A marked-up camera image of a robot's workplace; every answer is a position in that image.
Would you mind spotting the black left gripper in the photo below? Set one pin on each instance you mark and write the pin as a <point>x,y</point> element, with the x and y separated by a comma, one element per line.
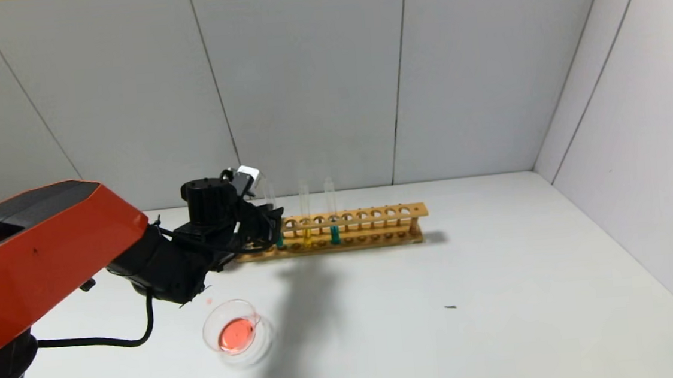
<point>271,221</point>

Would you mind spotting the glass tube with blue-green liquid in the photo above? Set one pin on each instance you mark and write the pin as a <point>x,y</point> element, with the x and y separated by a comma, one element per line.
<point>271,194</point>

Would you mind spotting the orange and black left arm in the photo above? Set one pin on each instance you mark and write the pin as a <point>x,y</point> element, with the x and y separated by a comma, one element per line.
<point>42,260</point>

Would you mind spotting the glass tube with yellow liquid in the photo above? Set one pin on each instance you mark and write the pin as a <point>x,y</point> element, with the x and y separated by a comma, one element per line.
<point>308,236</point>

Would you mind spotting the glass tube with teal liquid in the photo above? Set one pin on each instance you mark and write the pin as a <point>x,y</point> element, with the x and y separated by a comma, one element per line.
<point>335,235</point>

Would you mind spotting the wooden test tube rack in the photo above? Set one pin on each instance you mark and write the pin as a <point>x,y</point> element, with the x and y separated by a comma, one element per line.
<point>363,217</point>

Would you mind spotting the clear glass spouted dish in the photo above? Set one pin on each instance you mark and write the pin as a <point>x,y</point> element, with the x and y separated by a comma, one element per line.
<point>237,335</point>

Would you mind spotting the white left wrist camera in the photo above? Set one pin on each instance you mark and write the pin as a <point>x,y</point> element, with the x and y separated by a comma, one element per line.
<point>247,177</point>

